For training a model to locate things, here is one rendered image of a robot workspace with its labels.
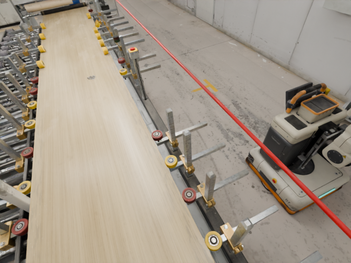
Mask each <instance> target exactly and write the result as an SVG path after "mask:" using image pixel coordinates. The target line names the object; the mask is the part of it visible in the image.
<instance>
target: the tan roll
mask: <svg viewBox="0 0 351 263"><path fill-rule="evenodd" d="M73 1H75V0H48V1H42V2H37V3H32V4H27V5H24V7H25V8H22V9H19V10H20V11H25V10H26V11H27V12H28V13H31V12H35V11H40V10H45V9H50V8H54V7H60V6H65V5H69V4H73Z"/></svg>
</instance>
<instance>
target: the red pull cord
mask: <svg viewBox="0 0 351 263"><path fill-rule="evenodd" d="M116 1H117V2H118V3H119V4H120V5H121V6H122V7H123V8H124V9H125V10H126V11H127V12H128V13H129V14H130V15H131V16H132V17H133V18H134V19H135V20H136V21H137V22H138V23H139V24H140V25H141V26H142V27H143V28H144V29H145V30H146V31H147V32H148V33H149V35H150V36H151V37H152V38H153V39H154V40H155V41H156V42H157V43H158V44H159V45H160V46H161V47H162V48H163V49H164V50H165V51H166V52H167V53H168V54H169V55H170V56H171V57H172V58H173V59H174V60H175V61H176V62H177V63H178V64H179V65H180V66H181V67H182V68H183V69H184V70H185V71H186V72H187V73H188V74H189V75H190V76H191V77H192V78H193V79H194V80H195V81H196V82H197V83H198V84H199V85H200V86H201V87H202V88H203V89H204V90H205V91H206V93H207V94H208V95H209V96H210V97H211V98H212V99H213V100H214V101H215V102H216V103H217V104H218V105H219V106H220V107H221V108H222V109H223V110H224V111H225V112H226V113H227V114H228V115H229V116H230V117H231V118H232V119H233V120H234V121H235V122H236V123H237V124H238V125H239V126H240V127H241V128H242V129H243V130H244V131H245V132H246V133H247V134H248V135H249V136H250V137H251V138H252V139H253V140H254V141H255V142H256V143H257V144H258V145H259V146H260V147H261V148H262V149H263V151H264V152H265V153H266V154H267V155H268V156H269V157H270V158H271V159H272V160H273V161H274V162H275V163H276V164H277V165H278V166H279V167H280V168H281V169H282V170H283V171H284V172H285V173H286V174H287V175H288V176H289V177H290V178H291V179H292V180H293V181H294V182H295V183H296V184H297V185H298V186H299V187H300V188H301V189H302V190H303V191H304V192H305V193H306V194H307V195H308V196H309V197H310V198H311V199H312V200H313V201H314V202H315V203H316V204H317V205H318V206H319V207H320V209H321V210H322V211H323V212H324V213H325V214H326V215H327V216H328V217H329V218H330V219H331V220H332V221H333V222H334V223H335V224H336V225H337V226H338V227H339V228H340V229H341V230H342V231H343V232H344V233H345V234H346V235H347V236H348V237H349V238H350V239H351V230H350V229H349V228H348V227H347V226H346V225H345V224H344V223H343V222H342V221H341V220H340V219H339V218H338V217H337V216H336V215H335V214H334V213H333V212H332V211H331V210H330V209H329V208H328V207H327V206H326V205H325V204H324V203H323V202H322V201H321V200H320V199H319V198H318V197H317V196H316V195H315V194H314V193H313V192H312V191H311V190H310V189H309V188H308V187H307V186H306V185H305V184H304V183H303V182H302V181H301V180H300V179H299V178H298V177H297V176H296V175H295V174H294V173H293V172H292V171H291V170H290V169H289V168H288V167H287V166H285V165H284V164H283V163H282V162H281V161H280V160H279V159H278V158H277V157H276V156H275V155H274V154H273V153H272V152H271V151H270V150H269V149H268V148H267V147H266V146H265V145H264V144H263V143H262V142H261V141H260V140H259V139H258V138H257V137H256V136H255V135H254V134H253V133H252V132H251V131H250V130H249V129H248V128H247V127H246V126H245V125H244V124H243V123H241V122H240V121H239V120H238V119H237V118H236V117H235V116H234V115H233V114H232V113H231V112H230V111H229V110H228V109H227V108H226V107H225V106H224V105H223V104H222V103H221V102H220V101H219V100H218V99H217V98H216V97H215V96H214V95H213V94H212V93H211V92H210V91H209V90H208V89H207V88H206V87H205V86H204V85H203V84H202V83H201V82H200V81H199V80H198V79H197V78H196V77H195V76H194V75H193V74H192V73H191V72H190V71H189V70H188V69H187V68H186V67H185V66H184V65H183V64H182V63H181V62H180V61H179V60H178V59H177V58H176V57H175V56H174V55H173V54H172V53H171V52H170V51H169V50H168V49H167V48H166V47H165V46H164V45H163V44H162V43H161V42H160V41H159V40H158V39H156V38H155V37H154V36H153V35H152V34H151V33H150V32H149V31H148V30H147V29H146V28H145V27H144V26H143V25H142V24H141V23H140V22H139V21H138V20H137V19H136V18H135V17H134V16H133V15H132V14H131V13H130V12H129V11H128V10H127V9H126V8H125V7H124V6H123V5H122V4H121V3H120V2H119V1H118V0H116Z"/></svg>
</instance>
